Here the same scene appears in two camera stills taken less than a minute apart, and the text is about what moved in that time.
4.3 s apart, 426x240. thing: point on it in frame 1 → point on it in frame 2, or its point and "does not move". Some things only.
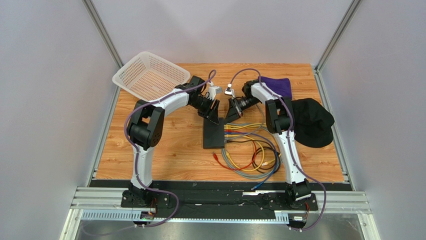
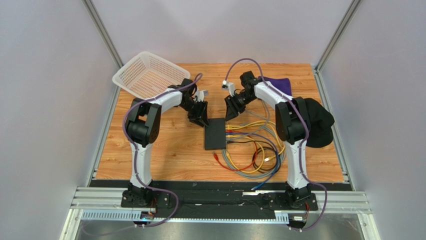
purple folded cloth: (281, 85) does not move
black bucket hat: (313, 123) does not move
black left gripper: (213, 116) → (201, 117)
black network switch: (213, 134) does not move
